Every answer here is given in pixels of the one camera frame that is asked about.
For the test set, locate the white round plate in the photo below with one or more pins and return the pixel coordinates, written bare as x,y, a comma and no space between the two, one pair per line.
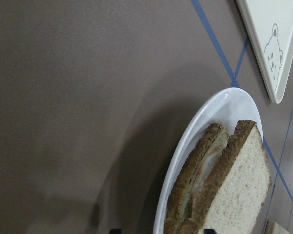
227,107

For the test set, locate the plain bread slice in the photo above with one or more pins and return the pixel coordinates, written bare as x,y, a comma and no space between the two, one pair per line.
233,193

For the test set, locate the bread slice with egg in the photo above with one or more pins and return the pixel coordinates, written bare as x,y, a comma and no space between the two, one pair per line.
209,146

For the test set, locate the cream bear tray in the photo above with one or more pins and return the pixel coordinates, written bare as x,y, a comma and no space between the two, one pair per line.
269,24

